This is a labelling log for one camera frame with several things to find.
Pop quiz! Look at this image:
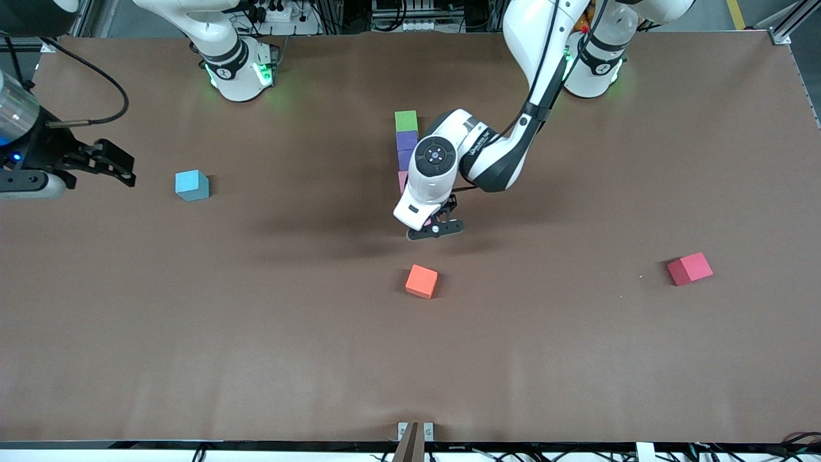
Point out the white power strip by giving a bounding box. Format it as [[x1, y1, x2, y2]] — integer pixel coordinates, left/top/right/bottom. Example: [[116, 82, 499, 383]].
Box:
[[385, 18, 450, 33], [247, 0, 321, 36]]

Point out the black floor cable bundle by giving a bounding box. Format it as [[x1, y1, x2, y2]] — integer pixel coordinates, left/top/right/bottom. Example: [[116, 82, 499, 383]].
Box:
[[686, 443, 729, 462]]

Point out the red foam block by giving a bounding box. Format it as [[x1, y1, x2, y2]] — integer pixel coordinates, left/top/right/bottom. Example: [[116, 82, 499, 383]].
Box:
[[666, 252, 714, 287]]

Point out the orange foam block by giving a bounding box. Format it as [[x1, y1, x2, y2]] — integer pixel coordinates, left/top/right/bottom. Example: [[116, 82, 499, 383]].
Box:
[[405, 264, 439, 300]]

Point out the aluminium frame profile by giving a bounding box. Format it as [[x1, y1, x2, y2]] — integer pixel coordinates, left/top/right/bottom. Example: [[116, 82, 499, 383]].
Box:
[[766, 0, 821, 46], [64, 0, 97, 40]]

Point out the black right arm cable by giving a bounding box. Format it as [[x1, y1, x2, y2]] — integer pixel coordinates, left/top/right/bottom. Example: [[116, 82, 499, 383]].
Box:
[[0, 35, 129, 127]]

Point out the grey metal bracket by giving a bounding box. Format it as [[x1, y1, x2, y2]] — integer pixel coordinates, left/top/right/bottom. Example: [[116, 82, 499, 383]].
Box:
[[397, 422, 435, 442]]

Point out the cyan foam block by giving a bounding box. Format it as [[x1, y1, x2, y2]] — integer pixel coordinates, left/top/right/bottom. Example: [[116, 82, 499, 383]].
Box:
[[175, 169, 210, 202]]

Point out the brown table cover sheet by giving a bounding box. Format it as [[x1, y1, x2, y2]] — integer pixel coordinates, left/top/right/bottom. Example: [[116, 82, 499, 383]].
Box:
[[0, 31, 821, 445]]

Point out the brown wooden strip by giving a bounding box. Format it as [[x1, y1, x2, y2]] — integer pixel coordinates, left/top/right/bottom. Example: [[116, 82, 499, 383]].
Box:
[[391, 422, 426, 462]]

